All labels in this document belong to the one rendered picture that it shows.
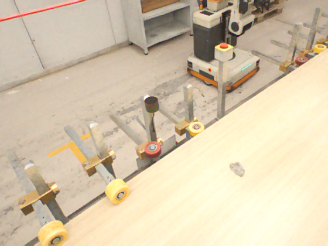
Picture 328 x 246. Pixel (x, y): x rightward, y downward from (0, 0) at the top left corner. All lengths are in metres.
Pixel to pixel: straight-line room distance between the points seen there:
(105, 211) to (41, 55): 2.95
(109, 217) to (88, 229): 0.08
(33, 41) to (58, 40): 0.28
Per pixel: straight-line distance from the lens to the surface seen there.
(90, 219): 1.22
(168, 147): 1.60
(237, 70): 3.11
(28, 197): 1.29
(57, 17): 3.85
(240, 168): 1.28
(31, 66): 3.95
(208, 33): 3.03
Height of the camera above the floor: 1.90
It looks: 38 degrees down
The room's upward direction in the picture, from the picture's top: 2 degrees counter-clockwise
